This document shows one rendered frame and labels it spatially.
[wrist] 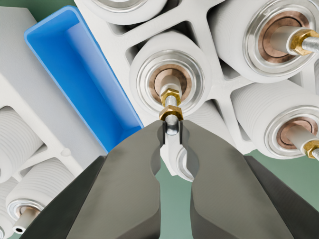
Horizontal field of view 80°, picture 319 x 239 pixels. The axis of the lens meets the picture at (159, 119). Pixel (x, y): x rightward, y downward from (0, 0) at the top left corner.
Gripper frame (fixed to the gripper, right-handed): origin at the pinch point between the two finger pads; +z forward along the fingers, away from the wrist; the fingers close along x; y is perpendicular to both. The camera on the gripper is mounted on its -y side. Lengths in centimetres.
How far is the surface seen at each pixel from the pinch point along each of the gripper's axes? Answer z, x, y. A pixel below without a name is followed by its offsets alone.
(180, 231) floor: 35, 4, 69
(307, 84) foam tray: 17.0, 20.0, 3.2
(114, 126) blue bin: 31.2, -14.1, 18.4
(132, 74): 10.1, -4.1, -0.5
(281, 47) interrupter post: 7.9, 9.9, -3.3
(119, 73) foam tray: 17.0, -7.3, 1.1
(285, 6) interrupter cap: 9.6, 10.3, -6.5
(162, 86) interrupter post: 7.1, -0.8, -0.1
